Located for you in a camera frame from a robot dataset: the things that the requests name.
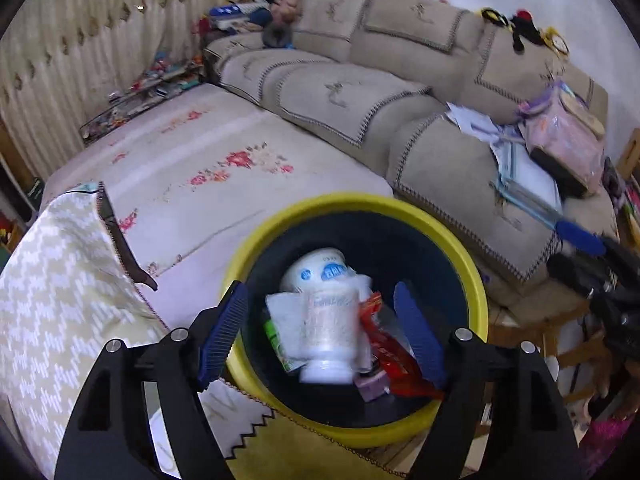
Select green white snack packet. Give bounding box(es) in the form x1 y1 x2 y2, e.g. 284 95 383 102
265 292 306 373

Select pink transparent bag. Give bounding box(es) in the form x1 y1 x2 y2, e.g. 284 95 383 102
517 80 608 198

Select beige fabric sofa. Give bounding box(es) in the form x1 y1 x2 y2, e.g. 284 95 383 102
202 0 621 306

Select white printed paper bowl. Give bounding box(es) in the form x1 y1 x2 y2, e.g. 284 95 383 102
278 247 373 296

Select person's pink trousers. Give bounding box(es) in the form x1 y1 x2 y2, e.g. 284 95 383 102
580 405 640 480

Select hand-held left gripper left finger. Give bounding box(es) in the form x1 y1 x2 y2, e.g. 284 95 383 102
54 280 249 480

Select pile of toys and books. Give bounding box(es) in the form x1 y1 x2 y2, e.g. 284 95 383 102
79 57 206 148

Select white plastic bottle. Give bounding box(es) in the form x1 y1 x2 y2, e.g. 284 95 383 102
297 290 373 385

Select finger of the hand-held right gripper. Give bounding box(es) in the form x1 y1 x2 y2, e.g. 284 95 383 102
554 219 608 259
546 252 608 295

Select beige patterned curtain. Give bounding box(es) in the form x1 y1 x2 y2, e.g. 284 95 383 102
0 0 251 181

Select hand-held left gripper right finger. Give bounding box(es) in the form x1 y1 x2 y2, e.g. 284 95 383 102
393 281 583 480

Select grey floral bed sheet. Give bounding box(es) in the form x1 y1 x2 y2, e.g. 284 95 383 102
39 82 396 331

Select yellow rimmed trash bin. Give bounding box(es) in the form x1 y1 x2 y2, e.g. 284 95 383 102
221 192 490 450

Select red snack wrapper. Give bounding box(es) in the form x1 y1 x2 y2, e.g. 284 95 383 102
359 295 446 401

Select yellow and white patterned tablecloth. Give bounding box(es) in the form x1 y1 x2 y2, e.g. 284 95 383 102
0 182 416 480

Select wooden stool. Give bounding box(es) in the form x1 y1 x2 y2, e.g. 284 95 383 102
487 280 616 411

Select stack of white papers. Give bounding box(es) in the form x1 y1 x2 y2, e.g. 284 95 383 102
445 102 566 221

